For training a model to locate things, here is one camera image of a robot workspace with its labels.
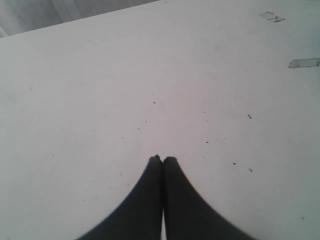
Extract clear tape piece far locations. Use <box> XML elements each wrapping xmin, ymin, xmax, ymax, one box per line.
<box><xmin>259</xmin><ymin>11</ymin><xmax>285</xmax><ymax>23</ymax></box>

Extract white backdrop curtain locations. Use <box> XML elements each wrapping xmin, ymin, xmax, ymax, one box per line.
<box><xmin>0</xmin><ymin>0</ymin><xmax>151</xmax><ymax>38</ymax></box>

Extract clear tape strip near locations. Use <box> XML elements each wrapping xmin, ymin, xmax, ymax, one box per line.
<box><xmin>288</xmin><ymin>58</ymin><xmax>320</xmax><ymax>69</ymax></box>

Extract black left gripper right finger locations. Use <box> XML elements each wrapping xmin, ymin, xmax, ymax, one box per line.
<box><xmin>162</xmin><ymin>156</ymin><xmax>252</xmax><ymax>240</ymax></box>

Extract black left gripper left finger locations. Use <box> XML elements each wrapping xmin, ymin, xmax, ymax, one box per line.
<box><xmin>80</xmin><ymin>155</ymin><xmax>163</xmax><ymax>240</ymax></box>

